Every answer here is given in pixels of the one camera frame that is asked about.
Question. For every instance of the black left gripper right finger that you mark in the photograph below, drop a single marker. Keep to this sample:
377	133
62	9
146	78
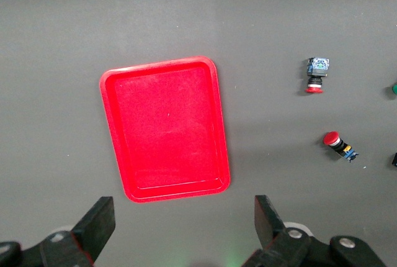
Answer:
270	226

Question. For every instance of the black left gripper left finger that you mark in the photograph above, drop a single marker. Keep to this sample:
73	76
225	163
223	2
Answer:
90	233

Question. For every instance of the red mushroom push button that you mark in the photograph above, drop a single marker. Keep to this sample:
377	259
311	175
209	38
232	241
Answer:
336	143
316	76

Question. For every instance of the red plastic tray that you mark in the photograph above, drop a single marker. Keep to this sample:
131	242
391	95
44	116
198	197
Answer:
167	130

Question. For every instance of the green mushroom push button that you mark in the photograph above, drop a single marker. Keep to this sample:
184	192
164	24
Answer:
394	160
394	90

